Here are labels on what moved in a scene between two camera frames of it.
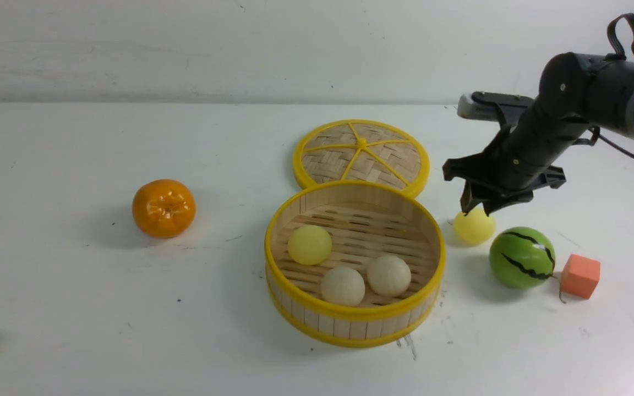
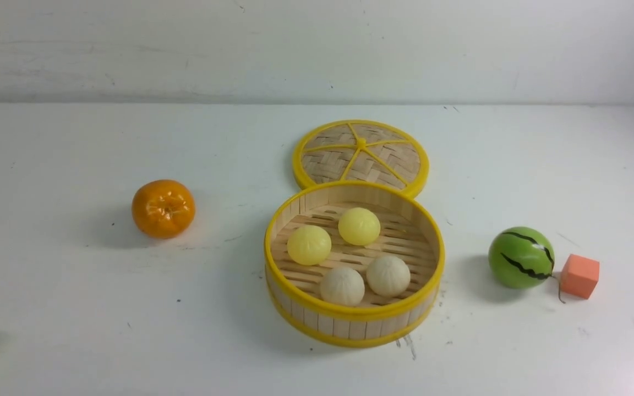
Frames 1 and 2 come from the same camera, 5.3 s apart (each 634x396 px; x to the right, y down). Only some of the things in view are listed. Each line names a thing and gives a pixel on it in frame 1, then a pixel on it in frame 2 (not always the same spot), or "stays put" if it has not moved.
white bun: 343,286 stays put
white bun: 388,275 stays put
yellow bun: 310,245 stays put
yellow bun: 476,228 → 359,226
